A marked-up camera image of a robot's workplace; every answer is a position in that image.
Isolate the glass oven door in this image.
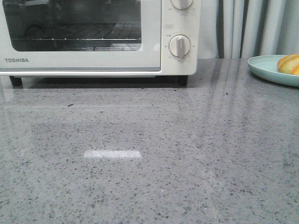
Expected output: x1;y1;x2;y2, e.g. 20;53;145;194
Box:
0;0;162;72

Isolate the golden croissant bread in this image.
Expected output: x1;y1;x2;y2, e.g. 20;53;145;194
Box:
277;54;299;76

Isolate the lower white oven knob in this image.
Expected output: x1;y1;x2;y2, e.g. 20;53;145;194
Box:
169;35;191;58

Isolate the white oven knob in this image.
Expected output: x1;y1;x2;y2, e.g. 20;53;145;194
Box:
171;0;193;10
169;35;191;58

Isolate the upper white oven knob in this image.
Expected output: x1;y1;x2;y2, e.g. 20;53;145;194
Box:
171;0;193;10

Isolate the white Toshiba toaster oven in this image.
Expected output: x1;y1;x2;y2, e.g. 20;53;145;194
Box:
0;0;201;86

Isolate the pale grey curtain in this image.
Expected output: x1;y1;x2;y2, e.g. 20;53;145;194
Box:
198;0;299;59

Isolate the light blue round plate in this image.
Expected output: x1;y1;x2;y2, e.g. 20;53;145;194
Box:
248;55;299;87

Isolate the metal wire oven rack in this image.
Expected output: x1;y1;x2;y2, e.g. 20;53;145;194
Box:
11;23;142;51

